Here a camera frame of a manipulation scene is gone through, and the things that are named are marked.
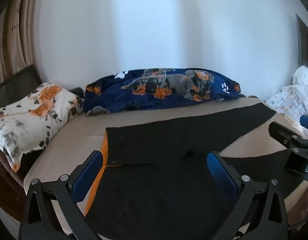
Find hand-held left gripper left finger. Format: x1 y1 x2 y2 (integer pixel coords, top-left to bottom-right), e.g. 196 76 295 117
19 150 104 240

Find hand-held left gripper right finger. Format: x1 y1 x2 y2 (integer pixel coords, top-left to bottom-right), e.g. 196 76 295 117
207 151 288 240

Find black pants with orange lining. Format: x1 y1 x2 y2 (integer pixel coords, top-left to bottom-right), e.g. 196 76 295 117
84 102 302 240

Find person's right forearm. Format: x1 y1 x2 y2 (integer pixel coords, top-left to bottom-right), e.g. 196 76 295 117
287 181 308 233

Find white polka dot cloth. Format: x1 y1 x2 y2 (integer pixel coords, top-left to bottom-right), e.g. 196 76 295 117
265 66 308 140

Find beige bed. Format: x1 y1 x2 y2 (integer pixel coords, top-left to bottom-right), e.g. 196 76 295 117
23 96 307 240

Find floral white orange pillow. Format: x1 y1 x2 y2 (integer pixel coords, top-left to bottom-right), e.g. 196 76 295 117
0 82 84 173

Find dark grey cloth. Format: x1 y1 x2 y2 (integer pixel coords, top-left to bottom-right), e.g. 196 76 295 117
68 87 85 99

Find blue dog print blanket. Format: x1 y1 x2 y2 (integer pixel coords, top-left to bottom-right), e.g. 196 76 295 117
83 67 246 116

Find black headboard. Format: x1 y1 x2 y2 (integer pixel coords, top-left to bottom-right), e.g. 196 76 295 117
0 64 43 110

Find beige patterned curtain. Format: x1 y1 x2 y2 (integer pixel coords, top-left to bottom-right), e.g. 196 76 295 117
0 0 38 88

